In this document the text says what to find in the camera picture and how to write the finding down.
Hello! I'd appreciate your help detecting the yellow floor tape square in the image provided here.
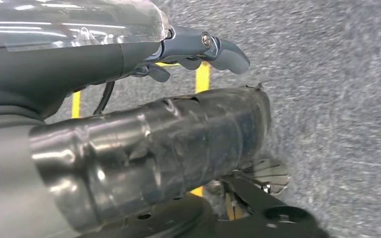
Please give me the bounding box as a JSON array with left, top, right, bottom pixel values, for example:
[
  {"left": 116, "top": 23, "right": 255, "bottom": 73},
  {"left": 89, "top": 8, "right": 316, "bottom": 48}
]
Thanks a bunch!
[{"left": 71, "top": 61, "right": 211, "bottom": 198}]

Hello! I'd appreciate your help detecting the black robot body piece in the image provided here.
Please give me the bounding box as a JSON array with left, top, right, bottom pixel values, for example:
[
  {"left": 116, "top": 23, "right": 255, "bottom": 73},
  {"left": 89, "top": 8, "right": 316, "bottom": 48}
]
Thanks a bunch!
[{"left": 78, "top": 159, "right": 330, "bottom": 238}]

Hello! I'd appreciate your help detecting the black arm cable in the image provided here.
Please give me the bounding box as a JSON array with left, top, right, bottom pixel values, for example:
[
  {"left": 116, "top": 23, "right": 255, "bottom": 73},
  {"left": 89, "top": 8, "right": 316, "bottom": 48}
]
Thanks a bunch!
[{"left": 93, "top": 81, "right": 116, "bottom": 116}]

